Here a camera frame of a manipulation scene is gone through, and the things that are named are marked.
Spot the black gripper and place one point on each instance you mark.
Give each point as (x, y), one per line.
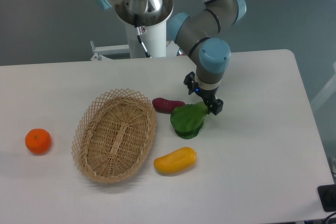
(206, 91)

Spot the green bok choy vegetable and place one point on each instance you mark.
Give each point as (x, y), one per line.
(187, 120)

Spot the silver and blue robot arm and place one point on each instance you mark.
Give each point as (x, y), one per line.
(197, 35)

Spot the purple sweet potato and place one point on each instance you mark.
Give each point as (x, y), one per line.
(166, 106)

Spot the yellow bell pepper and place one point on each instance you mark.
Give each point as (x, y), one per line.
(176, 161)

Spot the woven wicker basket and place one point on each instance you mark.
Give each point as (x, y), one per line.
(114, 136)

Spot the white table leg bar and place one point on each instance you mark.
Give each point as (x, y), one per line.
(323, 95)

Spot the black device at table edge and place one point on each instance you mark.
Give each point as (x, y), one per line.
(327, 197)

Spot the orange mandarin fruit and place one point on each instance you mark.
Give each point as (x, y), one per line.
(38, 141)

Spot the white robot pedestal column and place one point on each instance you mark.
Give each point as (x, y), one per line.
(145, 25)

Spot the white pedestal base frame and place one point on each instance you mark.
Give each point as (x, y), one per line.
(123, 51)

